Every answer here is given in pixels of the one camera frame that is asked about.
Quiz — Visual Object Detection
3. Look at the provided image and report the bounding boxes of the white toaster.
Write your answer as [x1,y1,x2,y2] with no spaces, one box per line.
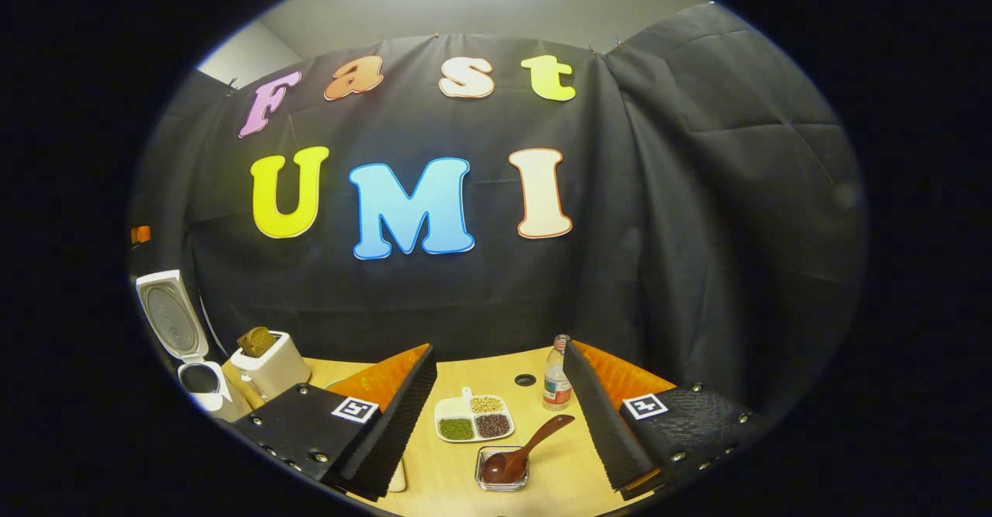
[230,331,312,403]

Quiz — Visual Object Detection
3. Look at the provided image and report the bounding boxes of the dark wooden spoon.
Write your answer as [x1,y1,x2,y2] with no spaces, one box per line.
[480,414,576,485]

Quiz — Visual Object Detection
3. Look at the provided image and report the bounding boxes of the black backdrop cloth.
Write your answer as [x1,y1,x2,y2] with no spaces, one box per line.
[128,2,867,425]

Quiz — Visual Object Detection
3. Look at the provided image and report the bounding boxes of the toaster power cable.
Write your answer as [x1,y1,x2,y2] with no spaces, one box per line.
[198,292,227,359]

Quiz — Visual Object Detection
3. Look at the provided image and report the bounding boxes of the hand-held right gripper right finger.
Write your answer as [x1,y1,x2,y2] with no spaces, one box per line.
[563,340,768,501]

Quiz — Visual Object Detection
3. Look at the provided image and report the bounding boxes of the clear plastic water bottle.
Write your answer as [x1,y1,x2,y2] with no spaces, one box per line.
[542,335,573,412]

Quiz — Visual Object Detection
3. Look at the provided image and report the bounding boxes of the clear chopstick holder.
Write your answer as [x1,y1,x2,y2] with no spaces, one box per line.
[474,446,530,492]

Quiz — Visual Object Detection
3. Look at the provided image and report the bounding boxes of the white rice cooker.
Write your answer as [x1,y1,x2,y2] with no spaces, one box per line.
[136,270,241,422]

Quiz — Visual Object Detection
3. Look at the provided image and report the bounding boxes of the brown bread slices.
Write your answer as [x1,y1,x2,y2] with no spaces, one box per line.
[236,326,278,358]

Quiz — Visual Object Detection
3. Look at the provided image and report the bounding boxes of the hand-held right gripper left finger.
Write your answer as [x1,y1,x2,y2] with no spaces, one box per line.
[231,344,437,502]

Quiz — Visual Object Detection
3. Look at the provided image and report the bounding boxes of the white divided dish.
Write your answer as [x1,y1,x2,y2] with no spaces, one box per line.
[434,387,515,444]

